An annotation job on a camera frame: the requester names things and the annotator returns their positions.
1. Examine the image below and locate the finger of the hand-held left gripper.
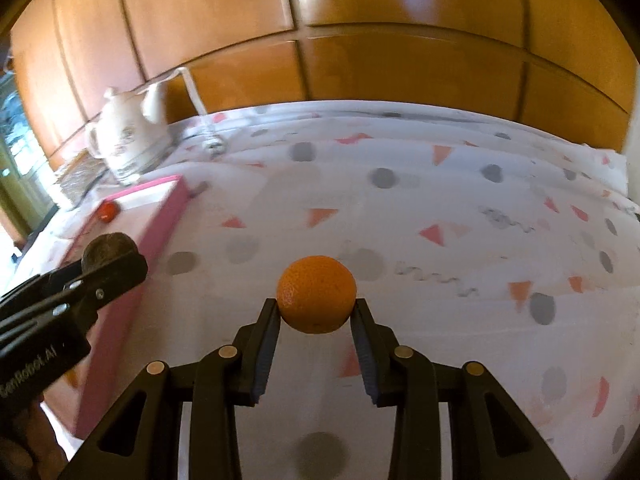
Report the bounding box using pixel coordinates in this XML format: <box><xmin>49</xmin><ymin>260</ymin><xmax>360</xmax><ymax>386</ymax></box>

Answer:
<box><xmin>0</xmin><ymin>251</ymin><xmax>150</xmax><ymax>341</ymax></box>

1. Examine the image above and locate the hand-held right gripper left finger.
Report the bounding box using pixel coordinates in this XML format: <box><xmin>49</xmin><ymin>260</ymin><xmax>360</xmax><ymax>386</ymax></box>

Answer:
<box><xmin>57</xmin><ymin>298</ymin><xmax>281</xmax><ymax>480</ymax></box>

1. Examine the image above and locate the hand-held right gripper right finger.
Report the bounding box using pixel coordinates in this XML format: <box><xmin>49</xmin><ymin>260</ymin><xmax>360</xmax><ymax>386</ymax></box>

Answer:
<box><xmin>349</xmin><ymin>298</ymin><xmax>572</xmax><ymax>480</ymax></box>

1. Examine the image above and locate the dark brown cylindrical chunk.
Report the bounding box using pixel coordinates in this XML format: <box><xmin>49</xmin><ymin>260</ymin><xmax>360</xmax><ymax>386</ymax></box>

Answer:
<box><xmin>81</xmin><ymin>231</ymin><xmax>140</xmax><ymax>272</ymax></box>

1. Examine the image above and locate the pink-edged shallow box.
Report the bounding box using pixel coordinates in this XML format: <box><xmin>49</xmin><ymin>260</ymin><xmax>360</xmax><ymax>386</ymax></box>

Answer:
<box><xmin>30</xmin><ymin>174</ymin><xmax>185</xmax><ymax>442</ymax></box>

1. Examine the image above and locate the orange tangerine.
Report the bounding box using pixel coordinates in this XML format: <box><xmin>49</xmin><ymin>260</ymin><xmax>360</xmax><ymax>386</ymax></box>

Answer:
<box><xmin>276</xmin><ymin>255</ymin><xmax>359</xmax><ymax>335</ymax></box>

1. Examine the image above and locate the person's left hand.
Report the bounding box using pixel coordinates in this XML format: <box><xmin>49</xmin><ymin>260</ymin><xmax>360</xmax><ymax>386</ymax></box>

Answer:
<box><xmin>0</xmin><ymin>394</ymin><xmax>70</xmax><ymax>480</ymax></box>

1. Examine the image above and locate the kettle base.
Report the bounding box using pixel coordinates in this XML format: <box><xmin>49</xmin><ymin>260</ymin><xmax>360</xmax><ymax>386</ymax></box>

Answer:
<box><xmin>105</xmin><ymin>157</ymin><xmax>167</xmax><ymax>187</ymax></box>

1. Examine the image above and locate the green framed window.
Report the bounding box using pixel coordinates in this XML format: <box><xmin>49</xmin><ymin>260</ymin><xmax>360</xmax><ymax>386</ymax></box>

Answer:
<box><xmin>0</xmin><ymin>57</ymin><xmax>57</xmax><ymax>253</ymax></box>

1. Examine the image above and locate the white floral ceramic kettle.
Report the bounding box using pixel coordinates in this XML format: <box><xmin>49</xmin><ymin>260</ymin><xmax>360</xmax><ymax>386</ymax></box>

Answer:
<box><xmin>84</xmin><ymin>81</ymin><xmax>172</xmax><ymax>176</ymax></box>

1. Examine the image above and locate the white patterned tablecloth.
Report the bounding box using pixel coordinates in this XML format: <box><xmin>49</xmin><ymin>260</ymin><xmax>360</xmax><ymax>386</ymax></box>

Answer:
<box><xmin>15</xmin><ymin>99</ymin><xmax>629</xmax><ymax>480</ymax></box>

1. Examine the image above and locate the wooden panelled cabinet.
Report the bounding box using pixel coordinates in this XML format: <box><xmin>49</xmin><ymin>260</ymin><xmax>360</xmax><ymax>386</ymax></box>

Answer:
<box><xmin>9</xmin><ymin>0</ymin><xmax>640</xmax><ymax>173</ymax></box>

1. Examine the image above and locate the white power cable with plug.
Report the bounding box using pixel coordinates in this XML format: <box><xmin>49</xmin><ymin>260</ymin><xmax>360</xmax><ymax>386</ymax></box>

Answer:
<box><xmin>164</xmin><ymin>65</ymin><xmax>227</xmax><ymax>157</ymax></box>

